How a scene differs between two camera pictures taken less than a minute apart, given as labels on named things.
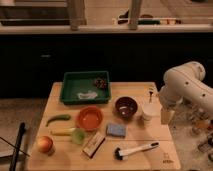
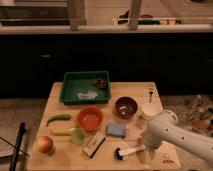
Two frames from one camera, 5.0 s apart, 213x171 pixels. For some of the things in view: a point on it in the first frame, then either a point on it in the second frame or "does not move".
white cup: (151, 111) does not move
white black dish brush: (123, 154) does not move
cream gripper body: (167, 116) to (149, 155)
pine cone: (100, 83) does not move
